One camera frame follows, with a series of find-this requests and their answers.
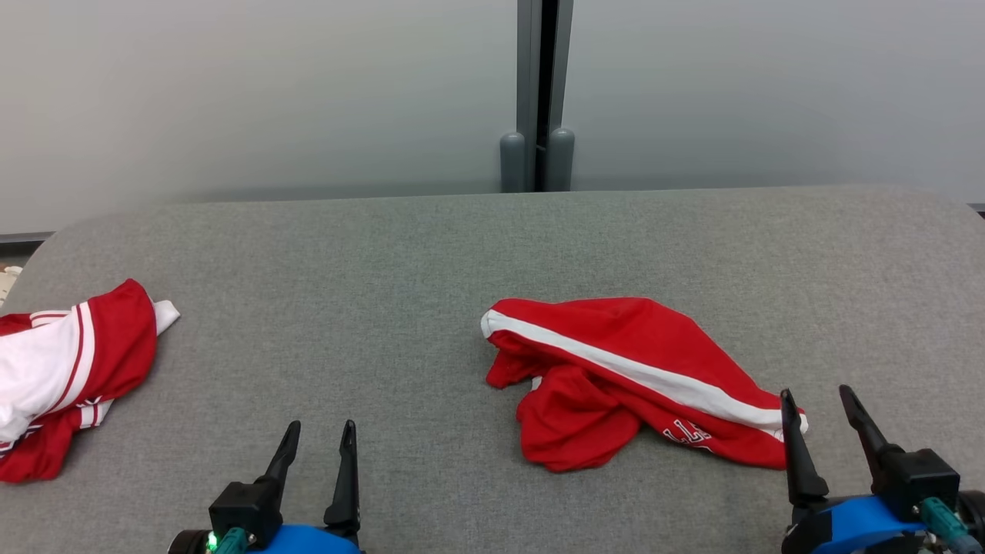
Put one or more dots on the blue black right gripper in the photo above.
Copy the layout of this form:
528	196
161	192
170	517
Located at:
854	527

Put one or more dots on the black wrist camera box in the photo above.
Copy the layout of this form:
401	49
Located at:
242	512
919	477

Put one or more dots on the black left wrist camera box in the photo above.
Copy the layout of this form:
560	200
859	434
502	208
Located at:
242	512

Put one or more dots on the grey partition post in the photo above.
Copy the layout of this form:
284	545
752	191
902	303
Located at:
529	77

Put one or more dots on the red and white basketball jersey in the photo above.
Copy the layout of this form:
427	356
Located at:
115	346

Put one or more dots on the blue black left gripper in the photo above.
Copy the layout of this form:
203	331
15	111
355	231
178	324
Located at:
308	542

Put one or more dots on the red shorts with white stripe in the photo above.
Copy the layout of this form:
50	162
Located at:
616	331

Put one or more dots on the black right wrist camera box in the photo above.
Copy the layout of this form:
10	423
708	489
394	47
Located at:
919	477

